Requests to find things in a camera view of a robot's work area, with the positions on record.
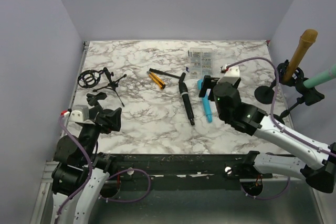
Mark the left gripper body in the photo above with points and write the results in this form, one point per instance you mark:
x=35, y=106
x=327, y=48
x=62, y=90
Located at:
x=104, y=127

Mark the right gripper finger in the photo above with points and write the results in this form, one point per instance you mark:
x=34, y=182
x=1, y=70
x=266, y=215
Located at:
x=210, y=94
x=206, y=84

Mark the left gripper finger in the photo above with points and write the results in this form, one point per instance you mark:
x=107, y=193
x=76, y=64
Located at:
x=95, y=114
x=112, y=119

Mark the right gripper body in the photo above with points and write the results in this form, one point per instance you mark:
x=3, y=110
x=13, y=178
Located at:
x=213, y=81

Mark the blue toy microphone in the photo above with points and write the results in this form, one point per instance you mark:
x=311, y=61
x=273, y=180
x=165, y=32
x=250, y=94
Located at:
x=206, y=104

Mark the black microphone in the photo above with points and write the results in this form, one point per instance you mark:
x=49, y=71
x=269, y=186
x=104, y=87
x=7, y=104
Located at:
x=186, y=100

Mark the black tripod shock-mount stand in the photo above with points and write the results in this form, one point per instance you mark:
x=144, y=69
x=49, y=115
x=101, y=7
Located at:
x=98, y=80

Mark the gold microphone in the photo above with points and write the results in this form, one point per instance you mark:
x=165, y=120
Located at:
x=307, y=39

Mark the green microphone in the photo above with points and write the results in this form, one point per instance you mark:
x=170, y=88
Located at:
x=320, y=78

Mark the black clip microphone stand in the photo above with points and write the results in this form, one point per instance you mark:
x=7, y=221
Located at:
x=93, y=100

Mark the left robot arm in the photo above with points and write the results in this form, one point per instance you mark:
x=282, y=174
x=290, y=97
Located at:
x=80, y=174

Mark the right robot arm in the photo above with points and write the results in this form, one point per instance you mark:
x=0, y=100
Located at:
x=309, y=160

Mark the clear plastic screw box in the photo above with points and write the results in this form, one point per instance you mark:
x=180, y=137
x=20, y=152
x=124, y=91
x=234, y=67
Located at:
x=200, y=62

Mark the yellow utility knife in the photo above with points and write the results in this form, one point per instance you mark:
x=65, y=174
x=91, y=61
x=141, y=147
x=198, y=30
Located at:
x=157, y=80

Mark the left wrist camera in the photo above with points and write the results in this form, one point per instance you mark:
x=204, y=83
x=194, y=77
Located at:
x=77, y=114

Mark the black T-handle tool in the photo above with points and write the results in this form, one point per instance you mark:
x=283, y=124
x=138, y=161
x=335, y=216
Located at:
x=180, y=78

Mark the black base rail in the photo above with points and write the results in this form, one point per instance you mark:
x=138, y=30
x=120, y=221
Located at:
x=136, y=172

